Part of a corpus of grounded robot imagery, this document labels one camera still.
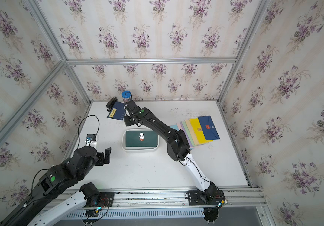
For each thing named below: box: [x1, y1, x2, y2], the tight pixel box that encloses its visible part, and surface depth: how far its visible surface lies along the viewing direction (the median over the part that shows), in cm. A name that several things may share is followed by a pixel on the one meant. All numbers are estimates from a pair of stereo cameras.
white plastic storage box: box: [121, 128, 160, 154], surface depth 95 cm
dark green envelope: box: [125, 130, 159, 148], surface depth 95 cm
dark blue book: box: [106, 101, 127, 122], surface depth 113 cm
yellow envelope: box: [188, 118, 214, 144], surface depth 103 cm
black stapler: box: [105, 96, 118, 112], surface depth 117 cm
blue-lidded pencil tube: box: [121, 90, 132, 104], surface depth 100 cm
